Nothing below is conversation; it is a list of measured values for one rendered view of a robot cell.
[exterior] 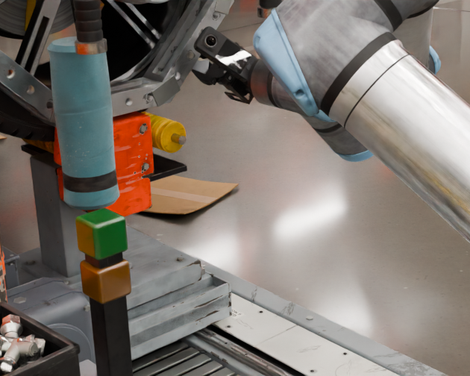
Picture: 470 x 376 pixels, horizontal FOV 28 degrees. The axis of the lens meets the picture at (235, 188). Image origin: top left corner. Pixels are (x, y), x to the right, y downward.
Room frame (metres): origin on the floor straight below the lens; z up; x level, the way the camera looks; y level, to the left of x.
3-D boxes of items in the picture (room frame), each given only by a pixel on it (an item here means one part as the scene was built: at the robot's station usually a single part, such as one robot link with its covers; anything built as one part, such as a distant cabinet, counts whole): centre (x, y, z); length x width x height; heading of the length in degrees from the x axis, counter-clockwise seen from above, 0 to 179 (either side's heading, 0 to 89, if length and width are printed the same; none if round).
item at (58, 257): (1.70, 0.32, 0.32); 0.40 x 0.30 x 0.28; 130
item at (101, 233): (0.89, 0.14, 0.64); 0.04 x 0.04 x 0.04; 40
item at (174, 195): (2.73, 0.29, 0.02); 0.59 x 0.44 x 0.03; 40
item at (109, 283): (0.89, 0.14, 0.59); 0.04 x 0.04 x 0.04; 40
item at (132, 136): (1.60, 0.24, 0.48); 0.16 x 0.12 x 0.17; 40
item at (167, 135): (1.72, 0.19, 0.51); 0.29 x 0.06 x 0.06; 40
